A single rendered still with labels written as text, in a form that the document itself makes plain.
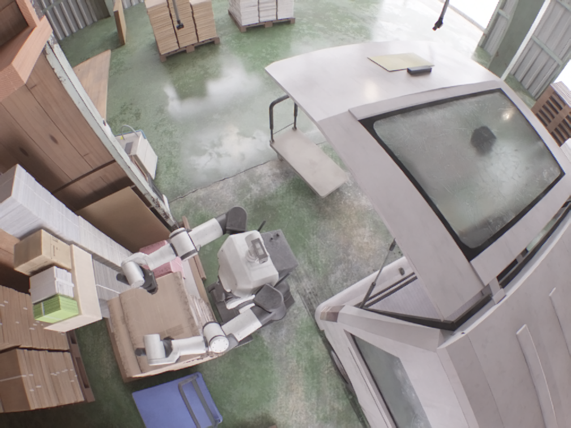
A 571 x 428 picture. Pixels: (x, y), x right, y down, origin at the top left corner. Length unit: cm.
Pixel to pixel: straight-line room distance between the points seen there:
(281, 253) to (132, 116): 346
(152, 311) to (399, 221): 127
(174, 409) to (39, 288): 150
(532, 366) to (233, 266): 117
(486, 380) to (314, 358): 188
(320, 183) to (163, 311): 189
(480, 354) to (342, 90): 101
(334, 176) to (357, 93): 177
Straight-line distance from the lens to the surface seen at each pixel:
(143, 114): 420
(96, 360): 315
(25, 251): 170
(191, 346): 113
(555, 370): 109
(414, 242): 79
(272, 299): 112
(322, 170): 281
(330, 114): 98
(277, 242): 127
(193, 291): 256
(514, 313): 91
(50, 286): 162
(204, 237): 122
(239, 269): 116
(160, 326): 153
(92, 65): 638
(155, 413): 267
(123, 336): 169
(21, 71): 103
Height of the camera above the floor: 250
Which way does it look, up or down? 65 degrees down
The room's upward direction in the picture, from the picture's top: 2 degrees clockwise
